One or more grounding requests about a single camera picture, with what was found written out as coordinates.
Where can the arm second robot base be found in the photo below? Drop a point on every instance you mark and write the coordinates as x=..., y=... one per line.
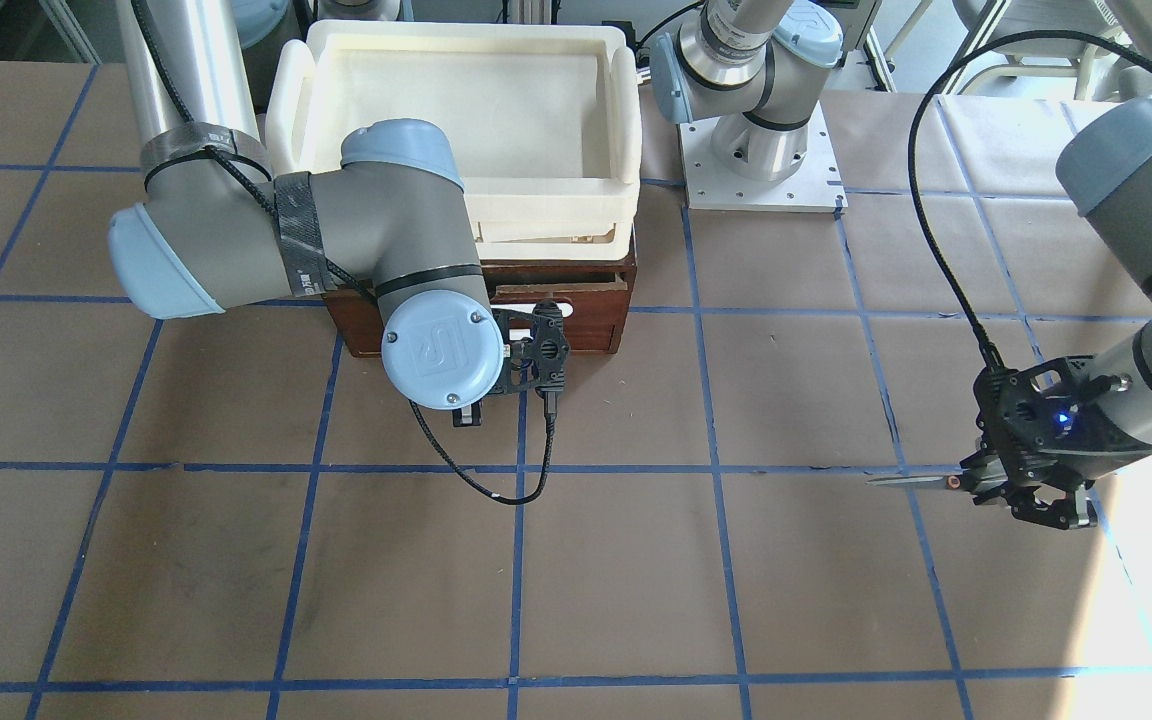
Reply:
x=766, y=60

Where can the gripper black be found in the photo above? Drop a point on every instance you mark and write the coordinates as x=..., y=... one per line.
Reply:
x=467, y=416
x=1048, y=511

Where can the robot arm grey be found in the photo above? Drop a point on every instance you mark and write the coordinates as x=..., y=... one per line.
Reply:
x=219, y=228
x=1107, y=172

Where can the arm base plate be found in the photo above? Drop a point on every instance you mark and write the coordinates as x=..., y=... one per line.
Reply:
x=732, y=165

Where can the brown wooden drawer box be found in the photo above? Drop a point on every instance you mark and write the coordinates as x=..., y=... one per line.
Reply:
x=597, y=292

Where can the black scissors orange pivot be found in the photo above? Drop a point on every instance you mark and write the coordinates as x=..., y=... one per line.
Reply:
x=921, y=481

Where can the brown paper table mat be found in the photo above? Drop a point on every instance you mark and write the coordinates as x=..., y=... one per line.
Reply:
x=232, y=517

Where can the white plastic tray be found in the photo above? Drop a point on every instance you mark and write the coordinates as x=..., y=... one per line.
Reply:
x=544, y=122

